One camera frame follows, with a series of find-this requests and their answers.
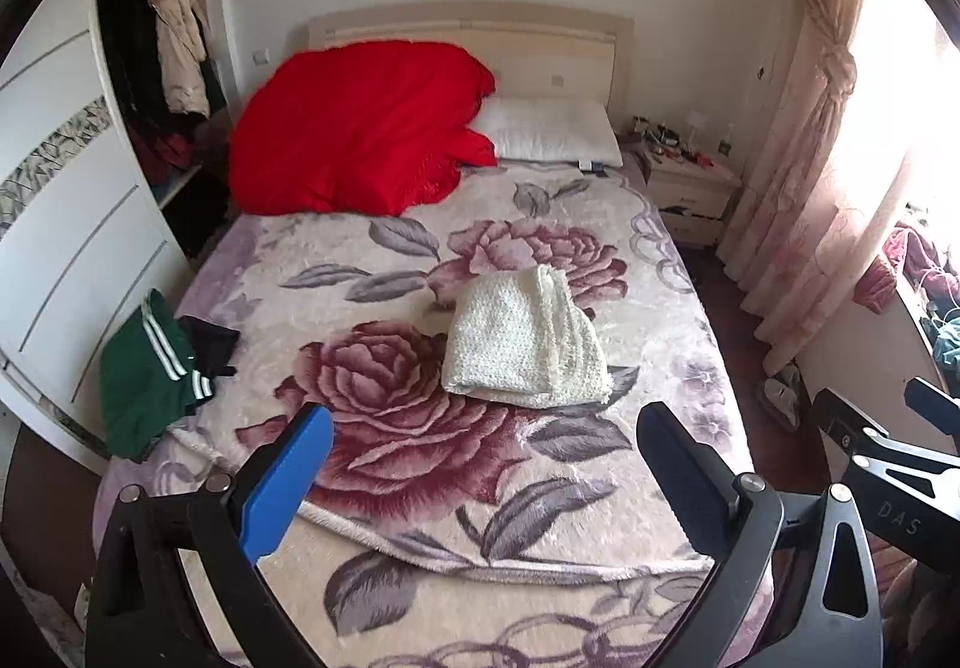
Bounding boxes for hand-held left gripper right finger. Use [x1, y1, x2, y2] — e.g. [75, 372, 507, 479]
[636, 402, 886, 668]

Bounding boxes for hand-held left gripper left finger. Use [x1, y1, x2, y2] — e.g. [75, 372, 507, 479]
[86, 404, 335, 668]

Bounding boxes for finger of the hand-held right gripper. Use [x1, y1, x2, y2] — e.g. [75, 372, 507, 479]
[814, 387, 960, 482]
[904, 375, 960, 431]

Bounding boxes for white knitted blanket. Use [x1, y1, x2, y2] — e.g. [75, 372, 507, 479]
[441, 264, 610, 408]

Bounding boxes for red folded clothes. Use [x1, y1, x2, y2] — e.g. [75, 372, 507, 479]
[131, 127, 200, 173]

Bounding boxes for dark hanging clothes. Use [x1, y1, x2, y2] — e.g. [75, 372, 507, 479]
[97, 0, 162, 137]

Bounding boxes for teal cloth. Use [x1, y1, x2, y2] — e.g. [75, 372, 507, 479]
[926, 315, 960, 371]

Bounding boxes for white shoe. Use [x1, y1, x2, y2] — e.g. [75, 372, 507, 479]
[763, 362, 803, 429]

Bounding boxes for floral plush blanket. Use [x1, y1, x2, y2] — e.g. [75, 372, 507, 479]
[94, 162, 777, 668]

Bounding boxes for maroon cloth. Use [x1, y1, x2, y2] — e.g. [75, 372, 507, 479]
[855, 222, 947, 311]

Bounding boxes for black cloth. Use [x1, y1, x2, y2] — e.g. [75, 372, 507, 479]
[176, 314, 241, 378]

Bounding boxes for green striped pants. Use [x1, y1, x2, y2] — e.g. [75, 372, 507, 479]
[100, 288, 218, 463]

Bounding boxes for pink patterned curtain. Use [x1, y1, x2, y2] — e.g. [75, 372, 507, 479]
[716, 0, 923, 377]

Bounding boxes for beige nightstand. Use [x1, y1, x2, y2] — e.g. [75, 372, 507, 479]
[645, 147, 743, 249]

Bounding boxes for clutter of small nightstand items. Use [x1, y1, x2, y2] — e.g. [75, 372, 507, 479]
[630, 112, 740, 168]

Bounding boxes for white wardrobe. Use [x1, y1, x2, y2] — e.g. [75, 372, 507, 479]
[0, 0, 241, 474]

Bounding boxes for white pillow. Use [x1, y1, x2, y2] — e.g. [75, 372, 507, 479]
[469, 97, 623, 168]

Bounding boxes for red blanket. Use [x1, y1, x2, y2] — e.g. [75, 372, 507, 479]
[229, 40, 497, 218]

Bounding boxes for beige bed headboard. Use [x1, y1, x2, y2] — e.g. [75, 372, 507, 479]
[307, 1, 635, 115]

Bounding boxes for beige hanging jacket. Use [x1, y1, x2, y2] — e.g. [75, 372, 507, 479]
[146, 0, 212, 118]

